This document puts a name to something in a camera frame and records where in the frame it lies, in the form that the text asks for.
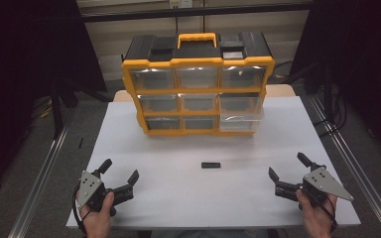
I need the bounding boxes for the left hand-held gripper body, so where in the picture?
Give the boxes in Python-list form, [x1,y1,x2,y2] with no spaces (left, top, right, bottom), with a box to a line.
[77,170,136,217]

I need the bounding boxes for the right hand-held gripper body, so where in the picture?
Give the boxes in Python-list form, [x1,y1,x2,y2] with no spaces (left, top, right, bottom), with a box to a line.
[274,164,355,202]

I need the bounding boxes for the clear plastic drawer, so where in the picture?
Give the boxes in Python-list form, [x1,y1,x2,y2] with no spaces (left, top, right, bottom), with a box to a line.
[218,111,266,133]

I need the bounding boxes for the person's left hand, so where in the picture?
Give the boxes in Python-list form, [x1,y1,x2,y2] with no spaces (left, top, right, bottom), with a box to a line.
[78,191,116,238]

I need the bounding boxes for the person's right hand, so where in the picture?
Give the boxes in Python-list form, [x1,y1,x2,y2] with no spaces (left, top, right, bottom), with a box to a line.
[296,188,339,238]

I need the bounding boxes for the black metal stand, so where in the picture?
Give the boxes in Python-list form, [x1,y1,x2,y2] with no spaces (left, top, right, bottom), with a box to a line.
[322,60,334,125]
[50,78,64,139]

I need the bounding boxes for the grid of clear drawers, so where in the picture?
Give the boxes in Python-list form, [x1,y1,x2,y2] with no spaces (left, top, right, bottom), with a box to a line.
[128,65,267,131]

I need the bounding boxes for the black curtain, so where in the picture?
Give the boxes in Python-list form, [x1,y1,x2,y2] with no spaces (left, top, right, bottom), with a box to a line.
[289,0,381,164]
[0,0,107,199]

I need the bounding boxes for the yellow black drawer cabinet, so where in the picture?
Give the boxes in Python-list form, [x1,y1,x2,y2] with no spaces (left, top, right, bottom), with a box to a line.
[121,32,276,137]

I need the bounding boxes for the black horizontal bar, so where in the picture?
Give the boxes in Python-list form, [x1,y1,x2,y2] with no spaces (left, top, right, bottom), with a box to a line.
[80,2,313,24]

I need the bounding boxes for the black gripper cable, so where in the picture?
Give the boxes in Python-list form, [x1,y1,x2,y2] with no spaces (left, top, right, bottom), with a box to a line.
[71,184,91,234]
[311,194,339,233]

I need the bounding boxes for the metal floor rail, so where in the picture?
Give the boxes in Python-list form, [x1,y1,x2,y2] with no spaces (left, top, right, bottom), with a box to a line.
[8,108,72,238]
[309,95,381,238]

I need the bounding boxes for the black floor cables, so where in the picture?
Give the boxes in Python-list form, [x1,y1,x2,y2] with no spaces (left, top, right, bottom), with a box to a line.
[313,83,349,137]

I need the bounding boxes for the white wall outlet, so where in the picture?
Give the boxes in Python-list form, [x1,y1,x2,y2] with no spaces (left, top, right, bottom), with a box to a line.
[169,0,193,9]

